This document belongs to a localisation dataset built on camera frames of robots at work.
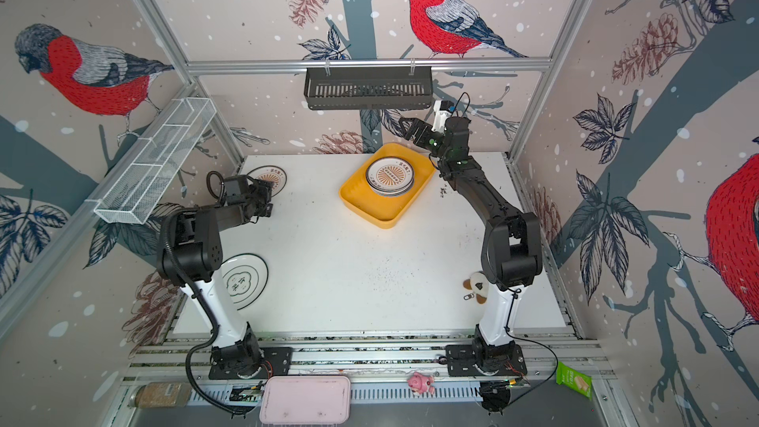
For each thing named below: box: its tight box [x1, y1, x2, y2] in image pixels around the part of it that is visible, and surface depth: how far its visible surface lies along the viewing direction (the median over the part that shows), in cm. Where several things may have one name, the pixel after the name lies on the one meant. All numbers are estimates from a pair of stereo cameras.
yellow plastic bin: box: [338, 142, 436, 230], surface depth 109 cm
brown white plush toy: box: [462, 270, 490, 305], surface depth 86 cm
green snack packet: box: [555, 360, 593, 401], surface depth 71 cm
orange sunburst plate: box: [246, 165, 288, 197], surface depth 117 cm
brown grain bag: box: [129, 381, 193, 409], surface depth 67 cm
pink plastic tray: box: [259, 375, 351, 425], surface depth 68 cm
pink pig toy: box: [407, 371, 436, 397], surface depth 70 cm
